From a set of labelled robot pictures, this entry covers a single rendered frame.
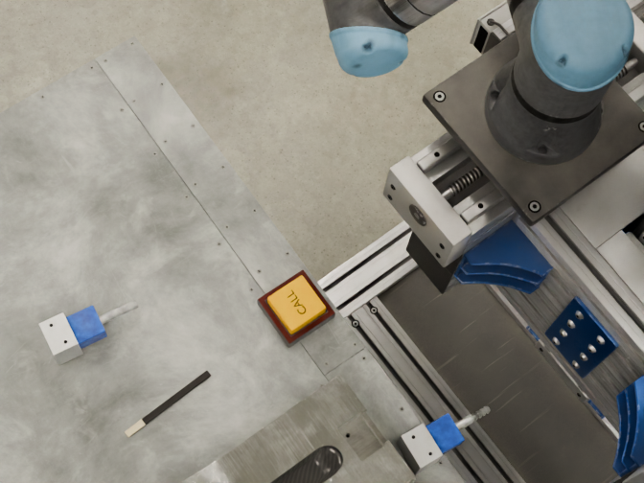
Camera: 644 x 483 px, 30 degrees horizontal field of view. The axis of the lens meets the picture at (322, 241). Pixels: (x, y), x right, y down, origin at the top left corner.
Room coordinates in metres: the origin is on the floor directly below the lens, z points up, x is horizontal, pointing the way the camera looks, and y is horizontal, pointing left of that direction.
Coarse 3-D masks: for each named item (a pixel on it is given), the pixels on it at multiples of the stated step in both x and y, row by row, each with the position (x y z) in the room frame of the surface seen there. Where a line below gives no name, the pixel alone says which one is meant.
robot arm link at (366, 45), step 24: (336, 0) 0.66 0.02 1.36; (360, 0) 0.65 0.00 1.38; (384, 0) 0.65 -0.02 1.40; (408, 0) 0.65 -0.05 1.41; (432, 0) 0.65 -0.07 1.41; (456, 0) 0.66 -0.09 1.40; (336, 24) 0.64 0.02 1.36; (360, 24) 0.63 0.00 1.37; (384, 24) 0.64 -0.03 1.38; (408, 24) 0.64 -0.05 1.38; (336, 48) 0.62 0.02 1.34; (360, 48) 0.61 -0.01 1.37; (384, 48) 0.61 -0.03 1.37; (360, 72) 0.60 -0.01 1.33; (384, 72) 0.61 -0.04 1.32
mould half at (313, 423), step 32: (288, 416) 0.33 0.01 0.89; (320, 416) 0.34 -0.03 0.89; (352, 416) 0.34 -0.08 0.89; (256, 448) 0.28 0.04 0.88; (288, 448) 0.29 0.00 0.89; (352, 448) 0.30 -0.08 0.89; (384, 448) 0.31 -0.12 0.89; (192, 480) 0.23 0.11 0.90; (224, 480) 0.24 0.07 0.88; (256, 480) 0.24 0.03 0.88; (352, 480) 0.26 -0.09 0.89; (384, 480) 0.27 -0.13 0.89
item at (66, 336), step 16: (128, 304) 0.46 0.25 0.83; (48, 320) 0.41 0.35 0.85; (64, 320) 0.42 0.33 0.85; (80, 320) 0.42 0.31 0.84; (96, 320) 0.43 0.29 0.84; (48, 336) 0.39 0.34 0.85; (64, 336) 0.39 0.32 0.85; (80, 336) 0.40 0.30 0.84; (96, 336) 0.41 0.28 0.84; (64, 352) 0.38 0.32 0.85; (80, 352) 0.39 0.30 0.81
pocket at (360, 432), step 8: (360, 416) 0.35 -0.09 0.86; (368, 416) 0.35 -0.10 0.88; (344, 424) 0.33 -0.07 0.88; (352, 424) 0.34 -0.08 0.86; (360, 424) 0.34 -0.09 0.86; (368, 424) 0.34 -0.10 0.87; (344, 432) 0.33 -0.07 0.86; (352, 432) 0.33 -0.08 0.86; (360, 432) 0.33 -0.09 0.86; (368, 432) 0.33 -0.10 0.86; (376, 432) 0.33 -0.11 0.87; (352, 440) 0.32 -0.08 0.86; (360, 440) 0.32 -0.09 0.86; (368, 440) 0.32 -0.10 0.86; (376, 440) 0.32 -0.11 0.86; (384, 440) 0.32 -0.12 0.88; (360, 448) 0.31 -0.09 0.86; (368, 448) 0.31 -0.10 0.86; (376, 448) 0.31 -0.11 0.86; (360, 456) 0.30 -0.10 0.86; (368, 456) 0.30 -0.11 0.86
